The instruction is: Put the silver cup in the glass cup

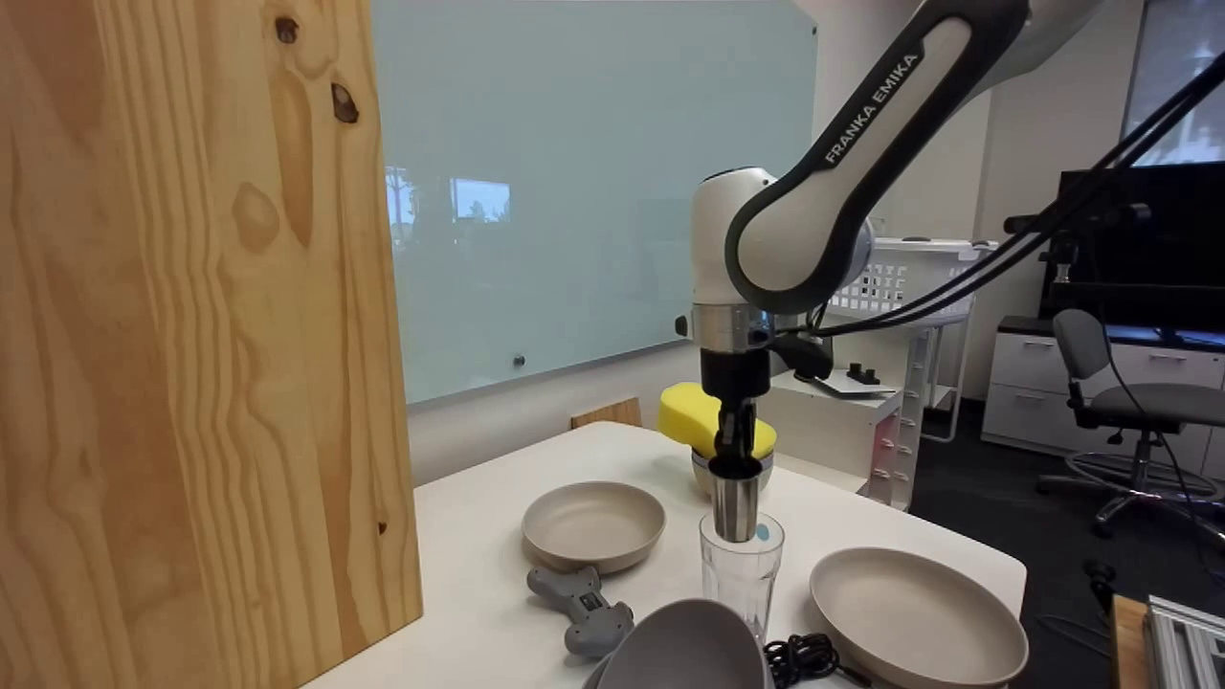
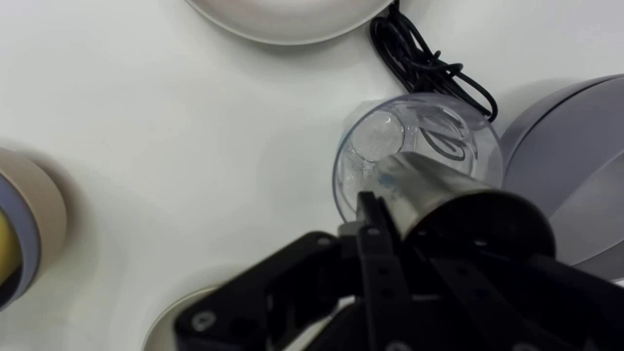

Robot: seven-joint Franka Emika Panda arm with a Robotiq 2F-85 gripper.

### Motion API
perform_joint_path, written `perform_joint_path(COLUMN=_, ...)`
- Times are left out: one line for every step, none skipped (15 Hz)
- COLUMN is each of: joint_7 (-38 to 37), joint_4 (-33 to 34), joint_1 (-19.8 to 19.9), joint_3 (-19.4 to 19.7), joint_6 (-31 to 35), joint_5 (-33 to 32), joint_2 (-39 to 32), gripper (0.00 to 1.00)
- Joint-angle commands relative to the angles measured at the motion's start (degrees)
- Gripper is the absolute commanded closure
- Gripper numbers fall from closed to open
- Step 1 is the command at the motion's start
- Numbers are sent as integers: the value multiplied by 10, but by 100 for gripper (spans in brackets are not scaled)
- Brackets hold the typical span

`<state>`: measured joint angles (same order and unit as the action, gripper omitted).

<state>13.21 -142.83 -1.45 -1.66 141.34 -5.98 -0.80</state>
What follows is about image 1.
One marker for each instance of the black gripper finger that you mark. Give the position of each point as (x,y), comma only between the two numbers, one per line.
(726,432)
(744,428)

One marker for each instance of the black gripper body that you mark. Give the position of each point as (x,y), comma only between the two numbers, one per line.
(735,376)

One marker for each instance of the small silver metal cup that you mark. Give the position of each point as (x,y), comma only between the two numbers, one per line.
(735,487)

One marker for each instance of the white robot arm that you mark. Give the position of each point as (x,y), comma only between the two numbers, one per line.
(774,246)

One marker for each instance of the clear glass cup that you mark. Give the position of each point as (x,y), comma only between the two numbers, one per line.
(740,575)

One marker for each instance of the yellow sponge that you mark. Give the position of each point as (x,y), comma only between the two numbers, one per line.
(691,413)

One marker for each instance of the beige and grey bowl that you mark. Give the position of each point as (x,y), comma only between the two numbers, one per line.
(701,475)

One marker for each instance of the white cabinet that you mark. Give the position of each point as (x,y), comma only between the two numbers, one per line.
(823,432)

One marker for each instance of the beige plate left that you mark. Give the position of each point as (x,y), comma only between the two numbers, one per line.
(607,524)

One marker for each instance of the beige plate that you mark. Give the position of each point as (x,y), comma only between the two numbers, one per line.
(911,622)
(607,524)

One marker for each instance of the white laundry basket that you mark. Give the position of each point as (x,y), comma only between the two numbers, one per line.
(906,269)

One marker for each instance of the grey bowl front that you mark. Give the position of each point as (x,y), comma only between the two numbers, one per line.
(686,644)

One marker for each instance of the beige plate right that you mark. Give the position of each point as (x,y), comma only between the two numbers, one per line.
(911,622)

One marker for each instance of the white drawer unit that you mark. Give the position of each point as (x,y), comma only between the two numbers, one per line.
(1032,407)

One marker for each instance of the glass whiteboard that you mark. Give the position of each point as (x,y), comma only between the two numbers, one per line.
(541,162)

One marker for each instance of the grey office chair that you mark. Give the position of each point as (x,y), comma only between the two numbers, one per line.
(1152,409)

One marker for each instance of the black monitor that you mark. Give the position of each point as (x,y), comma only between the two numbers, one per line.
(1145,246)

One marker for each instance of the wooden board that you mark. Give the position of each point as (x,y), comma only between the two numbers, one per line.
(202,470)

